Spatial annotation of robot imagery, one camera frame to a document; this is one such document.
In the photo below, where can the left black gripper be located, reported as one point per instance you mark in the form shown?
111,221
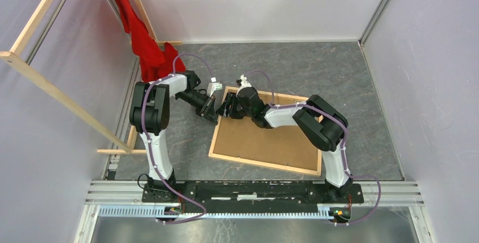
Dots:
208,111

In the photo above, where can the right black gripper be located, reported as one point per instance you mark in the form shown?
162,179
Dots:
231,100

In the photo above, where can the brown hardboard backing board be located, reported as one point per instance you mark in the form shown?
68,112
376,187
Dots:
262,144

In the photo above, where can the light wooden picture frame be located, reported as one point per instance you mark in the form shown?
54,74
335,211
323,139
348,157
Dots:
262,162

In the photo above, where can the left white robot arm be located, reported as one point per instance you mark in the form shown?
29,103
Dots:
150,115

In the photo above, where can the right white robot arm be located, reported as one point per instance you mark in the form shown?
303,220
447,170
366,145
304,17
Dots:
320,122

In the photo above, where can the red cloth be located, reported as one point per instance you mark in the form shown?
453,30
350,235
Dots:
154,62

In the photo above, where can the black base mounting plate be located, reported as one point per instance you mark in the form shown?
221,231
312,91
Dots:
254,196

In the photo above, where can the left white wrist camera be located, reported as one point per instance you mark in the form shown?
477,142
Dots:
213,86

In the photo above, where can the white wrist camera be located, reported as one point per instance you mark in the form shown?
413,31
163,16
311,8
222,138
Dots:
243,83
213,86

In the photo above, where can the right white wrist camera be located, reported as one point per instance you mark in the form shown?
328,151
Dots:
243,83

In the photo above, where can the white slotted cable duct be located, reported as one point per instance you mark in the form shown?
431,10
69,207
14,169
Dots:
163,212

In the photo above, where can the large wooden rack frame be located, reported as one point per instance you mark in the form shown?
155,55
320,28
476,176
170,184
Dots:
81,48

